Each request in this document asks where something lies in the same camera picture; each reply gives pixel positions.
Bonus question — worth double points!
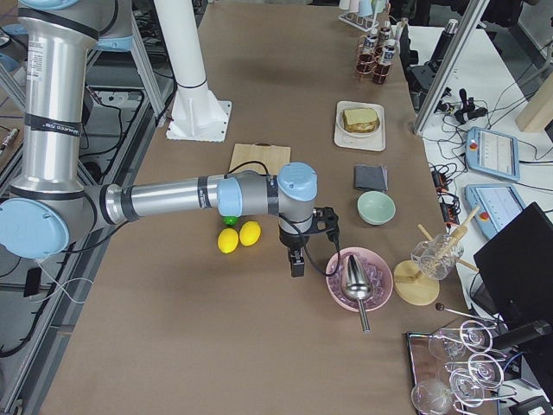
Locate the white cup rack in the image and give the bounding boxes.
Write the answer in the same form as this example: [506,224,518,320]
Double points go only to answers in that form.
[338,0,389,33]

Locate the pink bowl with ice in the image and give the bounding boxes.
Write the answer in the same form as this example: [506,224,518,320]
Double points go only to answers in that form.
[326,247,393,313]

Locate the tea bottle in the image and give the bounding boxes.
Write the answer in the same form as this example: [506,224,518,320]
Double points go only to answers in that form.
[378,21,391,47]
[358,29,378,73]
[372,39,396,85]

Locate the wooden cutting board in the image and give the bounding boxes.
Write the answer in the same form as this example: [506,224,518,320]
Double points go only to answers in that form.
[229,144,291,175]

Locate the yellow lemon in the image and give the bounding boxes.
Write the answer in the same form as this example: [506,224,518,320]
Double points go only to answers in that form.
[238,220,262,246]
[217,227,239,254]

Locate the glass mug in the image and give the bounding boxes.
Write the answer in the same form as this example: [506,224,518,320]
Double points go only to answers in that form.
[410,234,464,281]

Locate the green lime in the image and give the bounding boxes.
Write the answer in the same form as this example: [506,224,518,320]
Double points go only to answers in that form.
[222,216,238,227]

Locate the green bowl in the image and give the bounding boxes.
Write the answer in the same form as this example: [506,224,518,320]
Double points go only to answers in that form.
[357,191,396,226]

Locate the cream rabbit tray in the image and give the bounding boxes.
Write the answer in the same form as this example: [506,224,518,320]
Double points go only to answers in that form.
[334,100,385,152]

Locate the white round plate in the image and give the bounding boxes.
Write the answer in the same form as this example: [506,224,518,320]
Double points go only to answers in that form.
[336,107,381,136]

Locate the wine glass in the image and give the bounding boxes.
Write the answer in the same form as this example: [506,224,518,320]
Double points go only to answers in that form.
[444,353,505,390]
[429,320,493,361]
[410,376,486,414]

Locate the black thermos bottle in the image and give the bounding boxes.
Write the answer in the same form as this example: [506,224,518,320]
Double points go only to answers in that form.
[427,18,459,73]

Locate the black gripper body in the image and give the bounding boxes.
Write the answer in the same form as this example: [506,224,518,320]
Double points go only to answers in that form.
[279,228,309,261]

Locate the grey folded cloth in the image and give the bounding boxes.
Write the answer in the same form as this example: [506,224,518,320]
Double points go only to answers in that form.
[353,164,388,192]

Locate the blue teach pendant tablet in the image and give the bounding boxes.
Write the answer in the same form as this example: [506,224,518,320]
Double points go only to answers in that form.
[465,127,520,182]

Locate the wooden mug tree stand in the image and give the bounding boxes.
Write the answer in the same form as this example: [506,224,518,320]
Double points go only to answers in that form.
[393,206,480,306]

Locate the aluminium frame post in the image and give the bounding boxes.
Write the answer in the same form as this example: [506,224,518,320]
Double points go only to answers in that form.
[413,0,489,137]

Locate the bread slice with fried egg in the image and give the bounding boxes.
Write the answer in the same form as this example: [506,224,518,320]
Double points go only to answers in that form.
[344,119,380,133]

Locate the steel ice scoop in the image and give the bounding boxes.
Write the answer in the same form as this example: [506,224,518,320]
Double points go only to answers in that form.
[341,254,372,333]

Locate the copper wire bottle rack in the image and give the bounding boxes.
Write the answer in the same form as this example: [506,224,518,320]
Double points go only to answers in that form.
[354,29,399,82]

